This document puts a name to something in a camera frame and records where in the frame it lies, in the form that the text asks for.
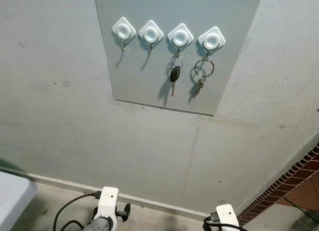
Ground silver keys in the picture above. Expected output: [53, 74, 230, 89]
[193, 56, 216, 98]

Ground white plastic square table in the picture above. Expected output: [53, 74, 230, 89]
[0, 171, 38, 231]

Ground black car key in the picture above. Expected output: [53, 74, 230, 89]
[169, 53, 184, 98]

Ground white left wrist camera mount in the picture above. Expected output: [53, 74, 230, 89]
[94, 186, 121, 228]

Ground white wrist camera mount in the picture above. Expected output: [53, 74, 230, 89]
[215, 204, 241, 231]
[94, 186, 121, 228]

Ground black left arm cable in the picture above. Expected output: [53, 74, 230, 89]
[53, 192, 102, 231]

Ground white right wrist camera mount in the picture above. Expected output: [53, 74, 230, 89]
[215, 204, 241, 231]

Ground grey metal wall panel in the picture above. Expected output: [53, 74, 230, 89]
[93, 0, 265, 116]

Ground white square wall hook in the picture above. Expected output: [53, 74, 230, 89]
[112, 17, 137, 51]
[166, 23, 195, 57]
[197, 26, 226, 60]
[138, 20, 165, 55]

